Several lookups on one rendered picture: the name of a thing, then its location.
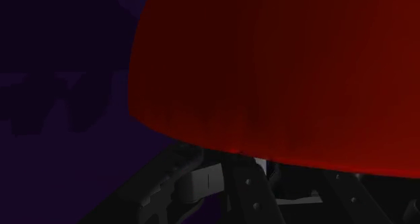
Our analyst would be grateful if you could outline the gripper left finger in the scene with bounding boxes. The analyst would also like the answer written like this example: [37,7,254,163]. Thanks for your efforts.
[77,143,287,224]

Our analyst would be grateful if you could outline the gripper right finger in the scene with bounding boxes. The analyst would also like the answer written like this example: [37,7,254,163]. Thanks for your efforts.
[322,169,420,224]

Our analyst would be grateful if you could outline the large red rounded object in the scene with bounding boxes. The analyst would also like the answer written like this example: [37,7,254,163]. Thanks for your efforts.
[127,0,420,180]

